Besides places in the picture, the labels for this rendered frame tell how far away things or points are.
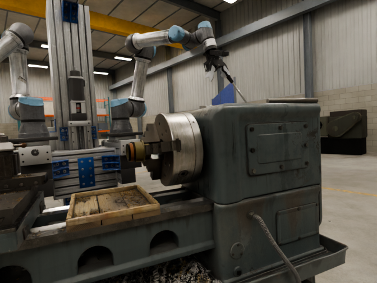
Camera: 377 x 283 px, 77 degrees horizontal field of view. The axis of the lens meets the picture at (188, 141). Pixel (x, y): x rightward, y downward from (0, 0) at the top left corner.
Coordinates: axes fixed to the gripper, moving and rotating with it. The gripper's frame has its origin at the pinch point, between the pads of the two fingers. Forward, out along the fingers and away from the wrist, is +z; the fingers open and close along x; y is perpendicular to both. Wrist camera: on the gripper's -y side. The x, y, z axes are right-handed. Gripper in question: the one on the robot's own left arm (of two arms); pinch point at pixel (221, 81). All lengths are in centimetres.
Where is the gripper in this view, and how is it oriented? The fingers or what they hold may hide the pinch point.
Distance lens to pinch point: 136.4
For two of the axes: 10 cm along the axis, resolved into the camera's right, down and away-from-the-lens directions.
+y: -5.3, 2.0, 8.2
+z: 2.5, 9.7, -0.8
